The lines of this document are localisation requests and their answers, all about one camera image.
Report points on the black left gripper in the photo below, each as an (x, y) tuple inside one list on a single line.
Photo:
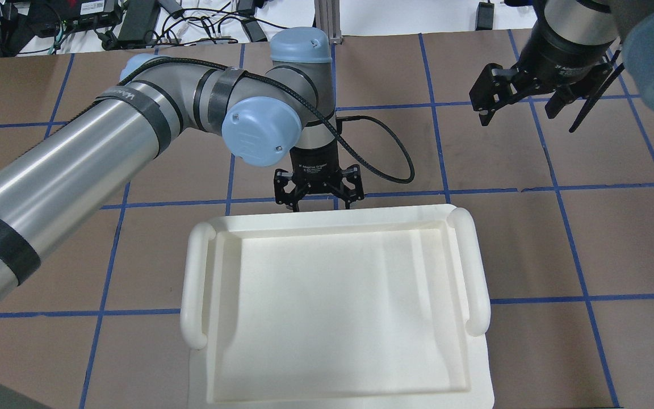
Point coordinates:
[(314, 163)]

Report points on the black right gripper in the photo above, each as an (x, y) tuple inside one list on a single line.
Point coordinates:
[(566, 50)]

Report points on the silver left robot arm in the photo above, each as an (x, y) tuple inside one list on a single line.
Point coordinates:
[(50, 190)]

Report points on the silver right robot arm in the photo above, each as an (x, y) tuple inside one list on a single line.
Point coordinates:
[(576, 49)]

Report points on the black power adapter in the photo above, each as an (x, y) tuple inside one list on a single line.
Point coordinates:
[(484, 17)]

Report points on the white plastic tray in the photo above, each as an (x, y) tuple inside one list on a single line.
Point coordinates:
[(367, 308)]

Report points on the aluminium frame post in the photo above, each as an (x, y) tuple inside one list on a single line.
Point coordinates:
[(328, 19)]

